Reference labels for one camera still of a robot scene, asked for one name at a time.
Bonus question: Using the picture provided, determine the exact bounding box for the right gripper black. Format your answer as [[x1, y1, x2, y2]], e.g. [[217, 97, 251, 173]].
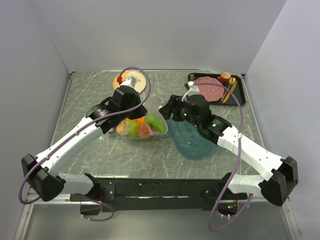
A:
[[158, 95, 201, 128]]

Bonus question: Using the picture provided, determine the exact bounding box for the green bitter gourd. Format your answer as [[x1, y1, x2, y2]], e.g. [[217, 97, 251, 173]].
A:
[[145, 114, 166, 134]]

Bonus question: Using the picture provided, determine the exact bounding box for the clear pink-dotted zip bag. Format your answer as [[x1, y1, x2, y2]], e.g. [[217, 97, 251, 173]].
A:
[[108, 112, 168, 140]]

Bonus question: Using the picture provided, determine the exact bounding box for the orange pumpkin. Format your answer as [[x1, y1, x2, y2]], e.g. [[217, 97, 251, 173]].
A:
[[137, 117, 153, 137]]

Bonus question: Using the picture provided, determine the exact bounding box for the green apple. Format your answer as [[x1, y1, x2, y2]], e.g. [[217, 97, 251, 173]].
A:
[[127, 121, 139, 137]]

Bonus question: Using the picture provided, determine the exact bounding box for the yellow bell pepper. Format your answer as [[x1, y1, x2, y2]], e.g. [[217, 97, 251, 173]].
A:
[[116, 119, 137, 135]]

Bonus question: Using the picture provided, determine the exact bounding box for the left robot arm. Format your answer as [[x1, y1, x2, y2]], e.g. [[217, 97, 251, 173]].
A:
[[21, 85, 147, 202]]

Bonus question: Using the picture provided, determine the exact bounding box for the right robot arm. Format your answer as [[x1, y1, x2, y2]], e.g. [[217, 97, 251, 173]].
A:
[[159, 94, 299, 206]]

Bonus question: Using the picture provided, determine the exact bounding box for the teal transparent food tray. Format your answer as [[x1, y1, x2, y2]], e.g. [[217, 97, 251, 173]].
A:
[[165, 112, 220, 160]]

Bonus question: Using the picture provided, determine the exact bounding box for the cream and orange plate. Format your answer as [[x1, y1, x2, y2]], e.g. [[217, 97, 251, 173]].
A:
[[112, 70, 147, 94]]

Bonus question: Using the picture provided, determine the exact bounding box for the gold fork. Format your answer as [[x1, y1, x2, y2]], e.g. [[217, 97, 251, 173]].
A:
[[189, 73, 195, 81]]

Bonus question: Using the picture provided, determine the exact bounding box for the pink polka dot plate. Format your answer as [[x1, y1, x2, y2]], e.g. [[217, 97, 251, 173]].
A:
[[194, 76, 225, 102]]

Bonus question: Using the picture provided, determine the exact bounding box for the orange cup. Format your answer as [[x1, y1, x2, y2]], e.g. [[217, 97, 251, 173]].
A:
[[217, 71, 232, 84]]

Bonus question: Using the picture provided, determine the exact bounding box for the gold spoon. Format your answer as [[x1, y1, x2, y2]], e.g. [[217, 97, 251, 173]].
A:
[[226, 77, 237, 93]]

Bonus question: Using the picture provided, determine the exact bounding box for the black rectangular tray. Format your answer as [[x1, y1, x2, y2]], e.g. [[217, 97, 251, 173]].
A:
[[187, 72, 246, 106]]

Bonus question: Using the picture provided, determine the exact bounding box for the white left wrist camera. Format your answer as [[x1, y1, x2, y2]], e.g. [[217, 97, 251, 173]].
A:
[[116, 76, 136, 89]]

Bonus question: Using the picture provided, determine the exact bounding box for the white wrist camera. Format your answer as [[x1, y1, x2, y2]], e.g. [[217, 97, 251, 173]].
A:
[[116, 76, 136, 89], [182, 81, 200, 102]]

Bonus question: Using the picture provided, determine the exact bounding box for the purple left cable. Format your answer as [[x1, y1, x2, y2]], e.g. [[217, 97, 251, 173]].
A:
[[18, 66, 152, 222]]

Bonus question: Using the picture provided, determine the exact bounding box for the purple cable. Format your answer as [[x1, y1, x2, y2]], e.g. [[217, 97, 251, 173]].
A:
[[18, 66, 152, 222], [207, 81, 252, 232]]

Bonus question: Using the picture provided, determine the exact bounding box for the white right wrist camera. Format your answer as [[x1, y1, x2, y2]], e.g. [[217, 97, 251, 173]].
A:
[[182, 81, 200, 102]]

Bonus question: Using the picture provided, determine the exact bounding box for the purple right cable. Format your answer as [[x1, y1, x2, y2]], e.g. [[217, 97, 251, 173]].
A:
[[207, 81, 252, 232]]

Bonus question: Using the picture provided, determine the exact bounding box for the black base frame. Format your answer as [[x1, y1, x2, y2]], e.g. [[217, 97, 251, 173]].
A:
[[69, 177, 248, 216]]

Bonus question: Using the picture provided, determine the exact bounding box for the aluminium rail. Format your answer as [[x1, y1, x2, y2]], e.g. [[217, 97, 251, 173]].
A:
[[25, 182, 88, 204]]

